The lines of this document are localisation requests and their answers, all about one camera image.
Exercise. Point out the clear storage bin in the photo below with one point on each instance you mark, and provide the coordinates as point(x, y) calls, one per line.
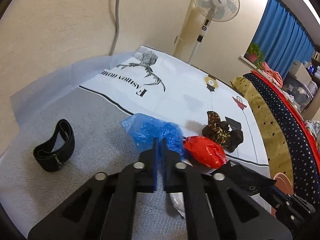
point(297, 92)

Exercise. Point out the printed grey white tablecloth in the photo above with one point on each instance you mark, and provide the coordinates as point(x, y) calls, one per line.
point(100, 120)

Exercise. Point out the black cloth piece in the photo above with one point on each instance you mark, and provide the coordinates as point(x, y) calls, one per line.
point(245, 177)

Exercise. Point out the dark bookshelf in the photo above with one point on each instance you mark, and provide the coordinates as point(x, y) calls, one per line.
point(315, 65)

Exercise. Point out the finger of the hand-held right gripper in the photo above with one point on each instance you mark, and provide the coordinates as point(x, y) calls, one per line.
point(282, 207)
point(300, 203)

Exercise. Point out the potted green plant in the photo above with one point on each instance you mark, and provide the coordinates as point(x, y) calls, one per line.
point(253, 53)

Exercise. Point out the pink folded cloth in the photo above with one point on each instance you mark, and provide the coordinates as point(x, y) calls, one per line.
point(272, 75)

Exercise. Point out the blue white striped quilt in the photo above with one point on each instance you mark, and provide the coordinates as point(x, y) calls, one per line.
point(313, 127)

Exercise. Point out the white standing fan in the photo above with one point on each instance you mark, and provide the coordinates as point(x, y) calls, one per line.
point(216, 1)

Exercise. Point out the star pattern bedspread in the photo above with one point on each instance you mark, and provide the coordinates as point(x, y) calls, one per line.
point(277, 140)

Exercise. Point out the white plastic bag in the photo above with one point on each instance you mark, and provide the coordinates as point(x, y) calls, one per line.
point(177, 201)

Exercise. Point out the blue plastic bag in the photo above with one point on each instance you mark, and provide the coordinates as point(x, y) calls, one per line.
point(150, 132)

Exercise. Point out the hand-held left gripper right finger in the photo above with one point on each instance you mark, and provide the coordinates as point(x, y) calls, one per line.
point(171, 175)

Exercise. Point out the white windowsill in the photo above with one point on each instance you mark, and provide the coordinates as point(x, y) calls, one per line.
point(243, 58)

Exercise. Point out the pink plastic bucket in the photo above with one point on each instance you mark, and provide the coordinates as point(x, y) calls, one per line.
point(282, 180)

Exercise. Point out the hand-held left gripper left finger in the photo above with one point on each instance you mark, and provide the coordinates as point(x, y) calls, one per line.
point(155, 180)

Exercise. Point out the grey white storage box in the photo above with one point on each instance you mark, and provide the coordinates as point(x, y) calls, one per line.
point(301, 72)

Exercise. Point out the white wall outlet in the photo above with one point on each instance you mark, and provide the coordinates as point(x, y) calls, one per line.
point(176, 40)

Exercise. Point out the dark camouflage cloth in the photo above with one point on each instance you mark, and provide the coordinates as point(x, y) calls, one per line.
point(220, 132)

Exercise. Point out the blue curtain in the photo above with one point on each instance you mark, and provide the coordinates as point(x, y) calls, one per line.
point(282, 37)

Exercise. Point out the red plastic bag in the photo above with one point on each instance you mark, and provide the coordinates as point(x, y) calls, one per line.
point(205, 151)

